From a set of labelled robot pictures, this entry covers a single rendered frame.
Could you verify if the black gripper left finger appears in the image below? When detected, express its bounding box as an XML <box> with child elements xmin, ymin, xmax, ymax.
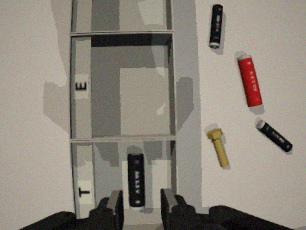
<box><xmin>19</xmin><ymin>190</ymin><xmax>124</xmax><ymax>230</ymax></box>

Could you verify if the red battery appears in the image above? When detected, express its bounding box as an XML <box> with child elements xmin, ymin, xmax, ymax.
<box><xmin>237</xmin><ymin>55</ymin><xmax>262</xmax><ymax>107</ymax></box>

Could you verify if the grey rack of bins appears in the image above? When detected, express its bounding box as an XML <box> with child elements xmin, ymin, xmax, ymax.
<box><xmin>68</xmin><ymin>0</ymin><xmax>178</xmax><ymax>230</ymax></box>

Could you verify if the brass bolt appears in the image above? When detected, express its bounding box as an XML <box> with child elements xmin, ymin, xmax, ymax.
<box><xmin>207</xmin><ymin>128</ymin><xmax>229</xmax><ymax>167</ymax></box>

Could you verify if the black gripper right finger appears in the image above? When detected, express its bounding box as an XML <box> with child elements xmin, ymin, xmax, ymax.
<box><xmin>161</xmin><ymin>188</ymin><xmax>294</xmax><ymax>230</ymax></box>

